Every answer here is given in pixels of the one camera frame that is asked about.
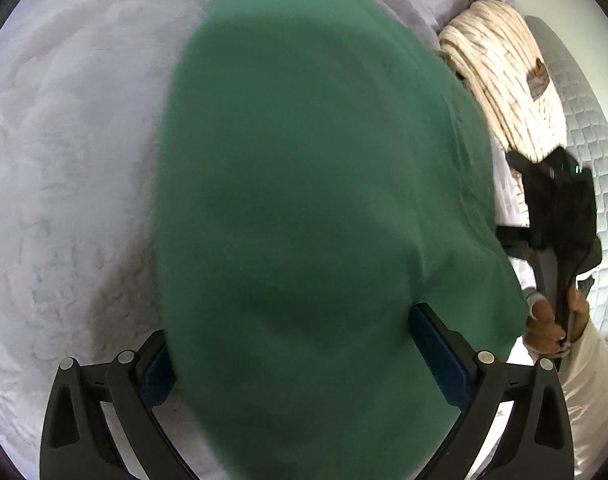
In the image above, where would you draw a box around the white quilted mattress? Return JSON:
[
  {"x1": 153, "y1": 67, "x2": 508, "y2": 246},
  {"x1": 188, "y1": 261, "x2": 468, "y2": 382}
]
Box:
[{"x1": 526, "y1": 15, "x2": 608, "y2": 341}]

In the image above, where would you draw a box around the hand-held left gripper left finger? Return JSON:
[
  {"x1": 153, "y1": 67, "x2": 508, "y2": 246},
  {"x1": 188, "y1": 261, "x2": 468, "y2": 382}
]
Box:
[{"x1": 40, "y1": 329, "x2": 201, "y2": 480}]

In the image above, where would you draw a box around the cream woven basket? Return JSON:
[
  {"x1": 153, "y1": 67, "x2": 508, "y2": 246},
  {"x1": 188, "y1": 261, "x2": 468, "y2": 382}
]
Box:
[{"x1": 436, "y1": 0, "x2": 569, "y2": 163}]

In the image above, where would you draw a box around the person's right forearm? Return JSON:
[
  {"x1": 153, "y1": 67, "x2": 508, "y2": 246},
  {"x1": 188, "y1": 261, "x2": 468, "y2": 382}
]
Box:
[{"x1": 558, "y1": 317, "x2": 608, "y2": 480}]

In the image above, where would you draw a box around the person's right hand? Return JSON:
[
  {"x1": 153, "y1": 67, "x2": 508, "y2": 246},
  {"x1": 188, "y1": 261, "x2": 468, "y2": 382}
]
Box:
[{"x1": 526, "y1": 287, "x2": 590, "y2": 359}]

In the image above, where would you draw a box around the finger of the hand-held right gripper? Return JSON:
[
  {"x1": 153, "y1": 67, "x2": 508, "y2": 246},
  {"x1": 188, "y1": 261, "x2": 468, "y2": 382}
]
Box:
[{"x1": 496, "y1": 226, "x2": 535, "y2": 262}]

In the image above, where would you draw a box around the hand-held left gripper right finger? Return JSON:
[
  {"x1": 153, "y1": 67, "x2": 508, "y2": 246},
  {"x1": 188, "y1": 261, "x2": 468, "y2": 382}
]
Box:
[{"x1": 408, "y1": 303, "x2": 578, "y2": 480}]

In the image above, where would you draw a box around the green shirt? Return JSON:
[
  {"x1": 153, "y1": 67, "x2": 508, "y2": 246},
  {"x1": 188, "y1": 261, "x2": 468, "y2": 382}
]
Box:
[{"x1": 151, "y1": 0, "x2": 532, "y2": 480}]

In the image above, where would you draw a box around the white fluffy blanket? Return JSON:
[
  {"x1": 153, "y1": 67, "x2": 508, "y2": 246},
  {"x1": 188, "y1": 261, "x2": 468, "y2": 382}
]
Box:
[{"x1": 0, "y1": 0, "x2": 514, "y2": 480}]

